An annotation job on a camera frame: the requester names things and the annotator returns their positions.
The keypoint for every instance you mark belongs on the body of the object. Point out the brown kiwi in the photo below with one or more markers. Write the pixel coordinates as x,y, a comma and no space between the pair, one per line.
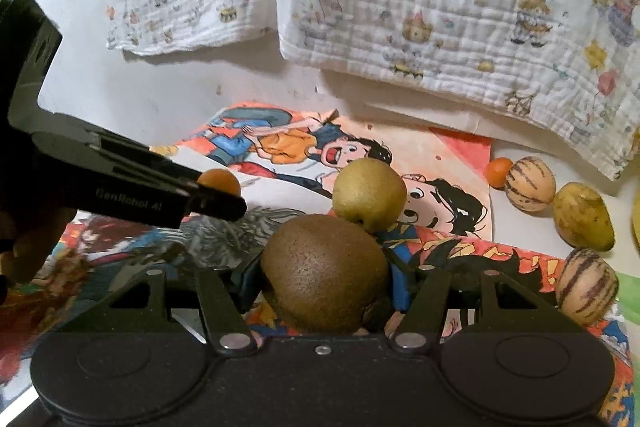
325,274

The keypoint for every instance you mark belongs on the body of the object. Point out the cartoon children poster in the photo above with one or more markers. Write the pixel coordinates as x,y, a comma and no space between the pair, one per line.
300,142

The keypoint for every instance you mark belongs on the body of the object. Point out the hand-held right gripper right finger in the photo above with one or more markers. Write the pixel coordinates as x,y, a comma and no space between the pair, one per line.
401,288

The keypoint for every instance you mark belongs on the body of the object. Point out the yellow-green round pear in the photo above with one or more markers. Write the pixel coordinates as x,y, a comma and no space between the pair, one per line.
370,192

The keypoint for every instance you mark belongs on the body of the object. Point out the small orange kumquat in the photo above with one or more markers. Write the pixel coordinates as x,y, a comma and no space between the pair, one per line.
220,181

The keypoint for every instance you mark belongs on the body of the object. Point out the striped pepino melon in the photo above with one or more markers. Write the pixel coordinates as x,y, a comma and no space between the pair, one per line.
530,183
586,285

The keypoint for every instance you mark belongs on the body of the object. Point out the yellow-green mango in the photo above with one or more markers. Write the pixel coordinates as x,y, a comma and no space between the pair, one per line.
582,217

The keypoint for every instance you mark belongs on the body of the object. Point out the person's left hand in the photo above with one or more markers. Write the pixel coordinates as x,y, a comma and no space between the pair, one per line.
30,254

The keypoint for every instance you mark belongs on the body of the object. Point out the small orange tangerine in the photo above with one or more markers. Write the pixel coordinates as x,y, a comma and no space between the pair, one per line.
498,171

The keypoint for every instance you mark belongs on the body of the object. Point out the grey sketch cartoon poster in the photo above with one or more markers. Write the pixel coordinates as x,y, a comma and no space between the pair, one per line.
235,229

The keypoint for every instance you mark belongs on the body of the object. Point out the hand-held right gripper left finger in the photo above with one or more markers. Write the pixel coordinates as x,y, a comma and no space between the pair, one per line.
246,288

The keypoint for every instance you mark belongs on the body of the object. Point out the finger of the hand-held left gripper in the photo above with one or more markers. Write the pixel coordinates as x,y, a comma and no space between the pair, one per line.
220,207
180,166

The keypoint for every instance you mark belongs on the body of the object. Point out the Winnie the Pooh cloth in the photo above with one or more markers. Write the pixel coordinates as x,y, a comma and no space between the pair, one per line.
627,289

